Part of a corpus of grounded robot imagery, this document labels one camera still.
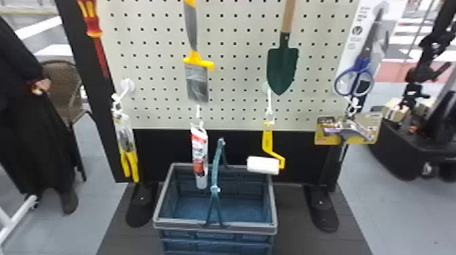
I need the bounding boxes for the white sealant tube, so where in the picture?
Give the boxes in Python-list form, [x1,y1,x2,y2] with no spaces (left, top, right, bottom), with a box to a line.
[189,121,210,191]

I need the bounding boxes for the white pegboard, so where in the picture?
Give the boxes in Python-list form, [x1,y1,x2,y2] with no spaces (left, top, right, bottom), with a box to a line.
[54,0,360,234]

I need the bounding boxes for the yellow paint roller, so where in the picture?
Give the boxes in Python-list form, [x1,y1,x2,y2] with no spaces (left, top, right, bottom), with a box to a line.
[246,121,286,176]

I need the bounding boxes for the yellow paint brush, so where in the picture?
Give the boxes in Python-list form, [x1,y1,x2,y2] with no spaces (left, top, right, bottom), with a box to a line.
[182,0,216,104]

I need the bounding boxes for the green garden trowel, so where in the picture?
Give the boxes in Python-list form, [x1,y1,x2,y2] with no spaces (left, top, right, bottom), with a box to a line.
[266,0,300,96]

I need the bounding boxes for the blue basket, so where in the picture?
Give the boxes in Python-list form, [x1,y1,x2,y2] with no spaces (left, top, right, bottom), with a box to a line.
[153,137,279,255]

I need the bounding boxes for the yellow pliers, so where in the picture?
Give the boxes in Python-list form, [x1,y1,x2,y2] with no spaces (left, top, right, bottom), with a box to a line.
[111,93,140,184]

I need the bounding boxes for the silver wrench on yellow card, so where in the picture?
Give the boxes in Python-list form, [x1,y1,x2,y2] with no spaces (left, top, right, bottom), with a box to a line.
[314,112,384,146]

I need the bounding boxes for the blue scissors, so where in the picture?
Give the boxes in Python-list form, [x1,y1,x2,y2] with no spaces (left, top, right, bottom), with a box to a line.
[333,0,392,98]

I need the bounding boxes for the brown chair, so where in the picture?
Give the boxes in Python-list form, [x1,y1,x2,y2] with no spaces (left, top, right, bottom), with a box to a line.
[39,60,90,182]

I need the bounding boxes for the red screwdriver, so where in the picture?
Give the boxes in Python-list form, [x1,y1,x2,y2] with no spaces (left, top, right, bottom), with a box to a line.
[77,0,111,79]

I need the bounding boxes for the person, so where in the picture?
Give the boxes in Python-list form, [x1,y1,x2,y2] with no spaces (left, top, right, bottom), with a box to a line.
[0,16,83,216]

